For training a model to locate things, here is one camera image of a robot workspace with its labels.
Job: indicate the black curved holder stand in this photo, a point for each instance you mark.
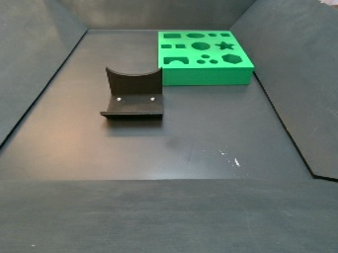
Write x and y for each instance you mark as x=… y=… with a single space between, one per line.
x=135 y=89

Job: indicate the green shape sorter box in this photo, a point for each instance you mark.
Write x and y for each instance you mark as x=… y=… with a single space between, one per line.
x=203 y=58

